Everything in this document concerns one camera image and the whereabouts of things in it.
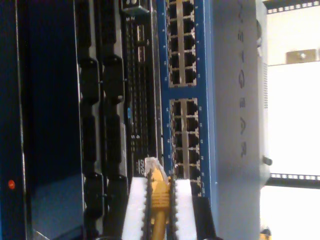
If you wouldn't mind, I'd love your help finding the blue network switch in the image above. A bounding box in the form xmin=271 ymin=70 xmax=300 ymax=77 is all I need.
xmin=156 ymin=0 xmax=270 ymax=240

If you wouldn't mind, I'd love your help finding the black rack server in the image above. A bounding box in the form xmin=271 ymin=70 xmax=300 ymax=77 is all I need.
xmin=74 ymin=0 xmax=166 ymax=240

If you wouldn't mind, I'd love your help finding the black perforated rack post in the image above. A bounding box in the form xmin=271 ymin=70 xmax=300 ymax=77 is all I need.
xmin=264 ymin=172 xmax=320 ymax=188
xmin=262 ymin=0 xmax=320 ymax=15

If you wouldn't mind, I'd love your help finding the pale grey box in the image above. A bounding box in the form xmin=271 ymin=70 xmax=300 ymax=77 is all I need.
xmin=255 ymin=18 xmax=270 ymax=112

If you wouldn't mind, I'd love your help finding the yellow network cable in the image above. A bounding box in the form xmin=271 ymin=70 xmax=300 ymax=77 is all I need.
xmin=144 ymin=156 xmax=273 ymax=240

